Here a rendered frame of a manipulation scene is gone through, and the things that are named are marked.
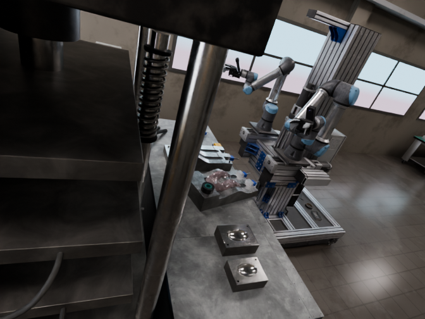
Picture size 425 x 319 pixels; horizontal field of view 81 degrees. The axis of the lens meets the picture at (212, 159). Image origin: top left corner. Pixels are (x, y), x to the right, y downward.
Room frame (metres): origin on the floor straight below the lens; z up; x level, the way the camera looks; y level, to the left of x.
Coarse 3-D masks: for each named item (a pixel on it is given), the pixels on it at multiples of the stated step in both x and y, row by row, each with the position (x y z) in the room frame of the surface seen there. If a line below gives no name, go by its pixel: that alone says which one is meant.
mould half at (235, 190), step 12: (192, 180) 1.30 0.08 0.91; (204, 180) 1.34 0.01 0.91; (240, 180) 1.57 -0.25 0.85; (192, 192) 1.25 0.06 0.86; (216, 192) 1.26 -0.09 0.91; (228, 192) 1.33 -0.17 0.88; (240, 192) 1.38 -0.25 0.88; (252, 192) 1.47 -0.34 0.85; (204, 204) 1.18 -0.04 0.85; (216, 204) 1.25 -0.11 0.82
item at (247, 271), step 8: (232, 264) 0.82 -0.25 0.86; (240, 264) 0.83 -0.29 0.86; (248, 264) 0.85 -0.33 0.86; (256, 264) 0.86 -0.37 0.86; (232, 272) 0.77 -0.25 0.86; (240, 272) 0.80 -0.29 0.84; (248, 272) 0.82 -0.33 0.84; (256, 272) 0.82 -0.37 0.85; (232, 280) 0.75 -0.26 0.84; (240, 280) 0.75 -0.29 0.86; (248, 280) 0.76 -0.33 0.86; (256, 280) 0.77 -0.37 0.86; (264, 280) 0.79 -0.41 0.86; (232, 288) 0.73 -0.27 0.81; (240, 288) 0.73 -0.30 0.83; (248, 288) 0.75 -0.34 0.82; (256, 288) 0.77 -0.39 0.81
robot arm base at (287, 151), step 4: (288, 148) 1.86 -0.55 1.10; (292, 148) 1.83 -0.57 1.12; (296, 148) 1.82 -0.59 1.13; (284, 152) 1.87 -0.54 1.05; (288, 152) 1.83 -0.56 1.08; (292, 152) 1.82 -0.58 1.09; (296, 152) 1.81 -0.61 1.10; (300, 152) 1.82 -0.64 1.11; (288, 156) 1.81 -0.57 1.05; (292, 156) 1.80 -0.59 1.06; (296, 156) 1.80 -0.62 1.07; (300, 156) 1.82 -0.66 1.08; (296, 160) 1.80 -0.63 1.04; (300, 160) 1.84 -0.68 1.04
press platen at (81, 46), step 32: (0, 32) 0.99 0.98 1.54; (0, 64) 0.69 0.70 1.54; (64, 64) 0.87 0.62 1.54; (96, 64) 0.98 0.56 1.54; (128, 64) 1.13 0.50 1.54; (0, 96) 0.51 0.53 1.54; (32, 96) 0.56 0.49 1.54; (64, 96) 0.62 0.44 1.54; (96, 96) 0.68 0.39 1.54; (128, 96) 0.76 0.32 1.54; (0, 128) 0.39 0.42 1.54; (32, 128) 0.42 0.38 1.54; (64, 128) 0.46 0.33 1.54; (96, 128) 0.50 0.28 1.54; (128, 128) 0.55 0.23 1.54; (0, 160) 0.32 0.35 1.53; (32, 160) 0.34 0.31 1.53; (64, 160) 0.36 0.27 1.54; (96, 160) 0.39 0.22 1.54; (128, 160) 0.42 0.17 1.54
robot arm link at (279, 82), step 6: (282, 60) 2.42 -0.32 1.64; (276, 78) 2.43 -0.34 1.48; (282, 78) 2.41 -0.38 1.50; (276, 84) 2.41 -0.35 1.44; (282, 84) 2.42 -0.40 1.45; (276, 90) 2.41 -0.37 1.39; (270, 96) 2.42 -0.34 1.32; (276, 96) 2.41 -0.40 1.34; (264, 102) 2.50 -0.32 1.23; (270, 102) 2.40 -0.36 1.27; (276, 102) 2.42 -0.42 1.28
